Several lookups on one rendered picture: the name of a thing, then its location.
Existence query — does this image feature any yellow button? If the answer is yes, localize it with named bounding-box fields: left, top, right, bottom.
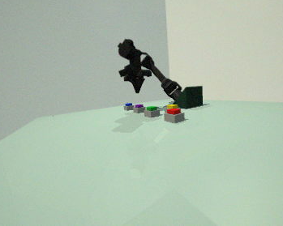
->
left=165, top=104, right=181, bottom=113

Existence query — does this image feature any red button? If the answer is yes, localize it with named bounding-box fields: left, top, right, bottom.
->
left=164, top=109, right=185, bottom=123

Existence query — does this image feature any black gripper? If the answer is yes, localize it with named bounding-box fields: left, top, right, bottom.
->
left=124, top=60, right=152, bottom=93

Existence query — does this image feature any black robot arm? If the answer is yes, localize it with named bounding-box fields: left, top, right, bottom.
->
left=118, top=38, right=182, bottom=101

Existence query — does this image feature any blue button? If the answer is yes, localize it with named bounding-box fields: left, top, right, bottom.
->
left=124, top=103, right=134, bottom=111

